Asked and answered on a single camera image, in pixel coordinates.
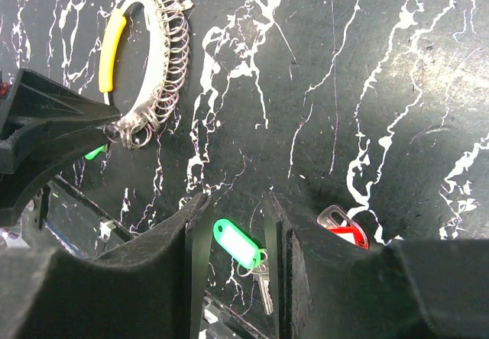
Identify large keyring with yellow grip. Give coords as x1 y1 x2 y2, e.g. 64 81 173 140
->
98 0 193 150

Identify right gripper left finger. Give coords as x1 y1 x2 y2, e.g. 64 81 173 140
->
1 193 213 338

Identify green key tag on ring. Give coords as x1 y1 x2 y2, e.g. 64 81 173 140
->
84 144 108 160

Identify red key tag with key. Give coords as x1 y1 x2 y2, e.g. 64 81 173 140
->
316 205 369 250

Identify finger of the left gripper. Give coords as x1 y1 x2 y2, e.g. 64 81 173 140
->
1 128 107 217
1 69 121 140

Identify green key tag with key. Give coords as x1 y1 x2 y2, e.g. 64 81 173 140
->
212 218 274 315

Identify black base frame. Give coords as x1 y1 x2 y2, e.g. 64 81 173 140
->
0 174 276 339

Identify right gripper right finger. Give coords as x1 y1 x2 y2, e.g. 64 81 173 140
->
263 192 488 338

